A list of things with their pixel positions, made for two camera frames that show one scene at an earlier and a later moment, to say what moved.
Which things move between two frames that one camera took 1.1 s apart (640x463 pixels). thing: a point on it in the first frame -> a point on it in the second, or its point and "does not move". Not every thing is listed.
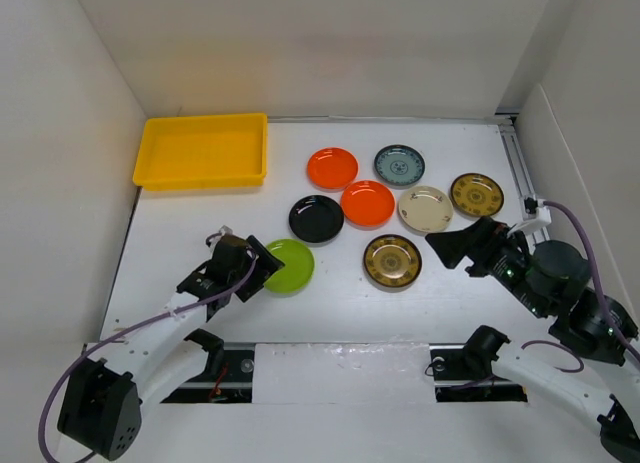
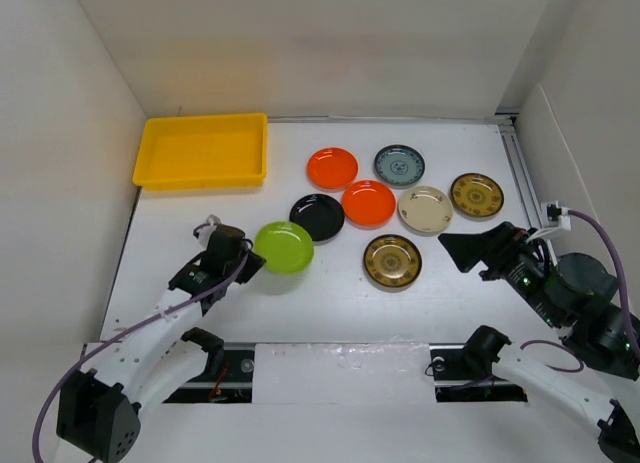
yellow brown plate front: [392, 260] does not move
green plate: [297, 272] -> [287, 247]
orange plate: [367, 205] does not move
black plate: [316, 219] does not move
